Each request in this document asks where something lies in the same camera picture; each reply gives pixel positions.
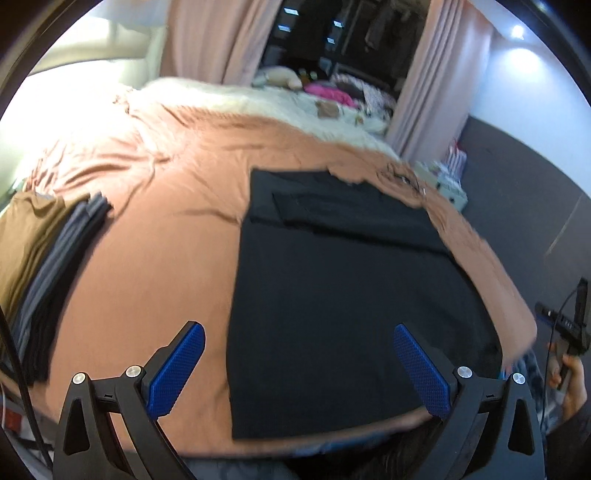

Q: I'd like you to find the orange blanket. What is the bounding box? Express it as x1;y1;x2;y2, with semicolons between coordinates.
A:
21;85;539;457

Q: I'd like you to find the bear print cream bedding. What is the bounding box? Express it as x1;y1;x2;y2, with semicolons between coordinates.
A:
295;95;386;134

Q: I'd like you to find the pink cloth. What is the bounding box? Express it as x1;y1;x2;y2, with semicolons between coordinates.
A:
305;82;352;104

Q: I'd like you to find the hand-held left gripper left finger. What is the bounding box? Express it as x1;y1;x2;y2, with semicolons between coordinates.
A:
54;320;206;480

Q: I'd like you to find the beige plush toy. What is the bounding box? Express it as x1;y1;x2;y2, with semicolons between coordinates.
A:
254;67;301;90

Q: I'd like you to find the cream duvet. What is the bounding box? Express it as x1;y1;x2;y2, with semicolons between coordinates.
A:
134;76;402;158

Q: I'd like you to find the stack of folded clothes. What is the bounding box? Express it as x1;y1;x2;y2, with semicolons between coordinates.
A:
0;190;114;388

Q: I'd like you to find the white bedside cabinet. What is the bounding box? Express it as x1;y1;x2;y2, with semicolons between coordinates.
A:
416;161;468;209

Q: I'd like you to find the dark glass sliding door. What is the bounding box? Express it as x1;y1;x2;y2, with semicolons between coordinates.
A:
263;0;435;93

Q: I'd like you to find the cream padded headboard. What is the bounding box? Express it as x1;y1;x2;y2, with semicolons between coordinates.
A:
28;32;162;86

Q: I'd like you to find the person's right hand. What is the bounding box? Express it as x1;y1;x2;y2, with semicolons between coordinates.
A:
546;342;590;418

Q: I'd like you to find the tangled black cable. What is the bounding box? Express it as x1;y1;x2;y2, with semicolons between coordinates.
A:
376;161;430;197

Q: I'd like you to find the pink curtain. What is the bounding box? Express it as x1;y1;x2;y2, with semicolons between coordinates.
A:
161;0;282;88
385;0;467;158

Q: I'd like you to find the black t-shirt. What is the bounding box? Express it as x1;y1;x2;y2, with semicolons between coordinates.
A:
228;168;504;441

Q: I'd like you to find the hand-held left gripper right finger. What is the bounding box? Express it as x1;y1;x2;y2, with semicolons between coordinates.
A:
392;323;548;480

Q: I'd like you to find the floral cloth pile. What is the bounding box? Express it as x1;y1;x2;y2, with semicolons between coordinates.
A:
332;74;398;116

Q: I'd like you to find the thick black gripper cable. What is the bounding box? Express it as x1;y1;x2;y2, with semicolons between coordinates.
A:
0;305;54;468

